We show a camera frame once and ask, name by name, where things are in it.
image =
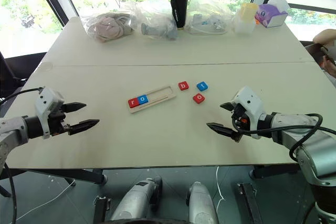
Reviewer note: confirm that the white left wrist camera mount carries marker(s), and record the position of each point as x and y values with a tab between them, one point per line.
47	100

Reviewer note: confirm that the clear bag with white parts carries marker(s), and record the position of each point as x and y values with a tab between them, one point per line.
204	6

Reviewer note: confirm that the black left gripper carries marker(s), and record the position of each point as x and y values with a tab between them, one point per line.
56	123

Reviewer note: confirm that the black travel tumbler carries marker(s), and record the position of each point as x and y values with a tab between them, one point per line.
179	3

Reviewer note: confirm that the red letter tile r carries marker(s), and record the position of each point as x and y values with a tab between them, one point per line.
133	102

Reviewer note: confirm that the wooden letter tray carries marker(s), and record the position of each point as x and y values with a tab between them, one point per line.
172	92

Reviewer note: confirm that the silver rounded housing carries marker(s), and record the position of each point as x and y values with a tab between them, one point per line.
200	203
136	197

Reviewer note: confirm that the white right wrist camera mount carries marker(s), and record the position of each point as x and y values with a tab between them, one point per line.
249	100

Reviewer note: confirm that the blue letter tile i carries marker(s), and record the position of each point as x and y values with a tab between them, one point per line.
202	86

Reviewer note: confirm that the red letter tile o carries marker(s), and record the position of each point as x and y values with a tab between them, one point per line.
199	97

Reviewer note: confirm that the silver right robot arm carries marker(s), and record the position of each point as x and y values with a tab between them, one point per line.
315	150

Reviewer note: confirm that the red letter tile b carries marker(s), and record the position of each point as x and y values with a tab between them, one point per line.
183	86

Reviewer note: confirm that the black floor bracket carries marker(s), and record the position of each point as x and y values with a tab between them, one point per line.
102	209
249	200

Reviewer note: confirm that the blue letter tile o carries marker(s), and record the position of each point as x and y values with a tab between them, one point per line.
143	99

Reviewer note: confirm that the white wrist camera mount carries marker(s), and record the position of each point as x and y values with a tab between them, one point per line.
47	100
249	100

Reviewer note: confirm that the clear bag with grey item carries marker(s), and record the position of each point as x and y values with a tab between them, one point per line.
152	11

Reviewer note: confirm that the purple tissue box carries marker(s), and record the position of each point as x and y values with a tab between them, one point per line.
270	16

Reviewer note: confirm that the grey soft item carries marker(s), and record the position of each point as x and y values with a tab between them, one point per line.
160	32

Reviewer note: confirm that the bystander person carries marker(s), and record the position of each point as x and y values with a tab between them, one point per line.
325	36

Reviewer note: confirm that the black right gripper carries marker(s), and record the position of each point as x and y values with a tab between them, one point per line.
240	119

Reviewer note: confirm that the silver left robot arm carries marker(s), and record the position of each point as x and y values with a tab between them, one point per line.
10	129

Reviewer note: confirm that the translucent container with yellow lid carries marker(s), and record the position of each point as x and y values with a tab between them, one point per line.
244	22

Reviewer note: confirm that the black table frame beam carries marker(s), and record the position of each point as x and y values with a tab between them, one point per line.
65	174

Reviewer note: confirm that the clear bag with pink cloth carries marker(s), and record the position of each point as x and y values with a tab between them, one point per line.
86	22

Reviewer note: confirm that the pink cloth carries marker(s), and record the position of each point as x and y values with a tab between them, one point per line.
107	28

